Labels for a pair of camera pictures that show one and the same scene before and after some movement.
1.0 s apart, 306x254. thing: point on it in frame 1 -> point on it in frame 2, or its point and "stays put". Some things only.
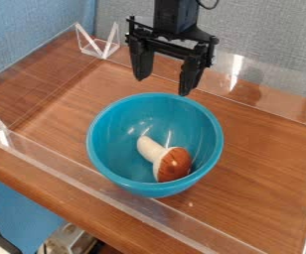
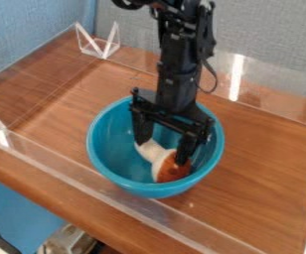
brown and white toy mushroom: x=173 y=161 stays put
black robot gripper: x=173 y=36 -> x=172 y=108
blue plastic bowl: x=176 y=121 stays put
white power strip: x=69 y=240 stays put
